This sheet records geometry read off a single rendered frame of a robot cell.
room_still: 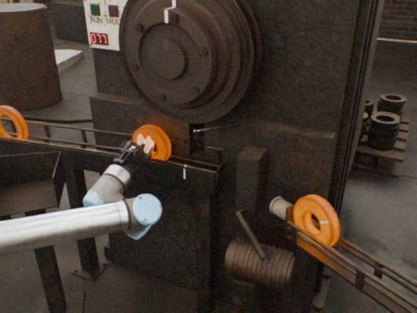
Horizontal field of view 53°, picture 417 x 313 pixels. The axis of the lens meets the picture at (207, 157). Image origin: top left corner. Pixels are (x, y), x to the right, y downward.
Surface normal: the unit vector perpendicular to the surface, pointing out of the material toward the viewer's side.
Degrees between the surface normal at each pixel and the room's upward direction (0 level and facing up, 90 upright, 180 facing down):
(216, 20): 54
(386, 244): 0
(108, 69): 90
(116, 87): 90
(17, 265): 0
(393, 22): 90
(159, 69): 90
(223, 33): 66
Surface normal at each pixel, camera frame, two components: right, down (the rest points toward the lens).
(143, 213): 0.50, -0.32
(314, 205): -0.85, 0.25
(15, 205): -0.08, -0.87
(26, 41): 0.56, 0.39
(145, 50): -0.41, 0.43
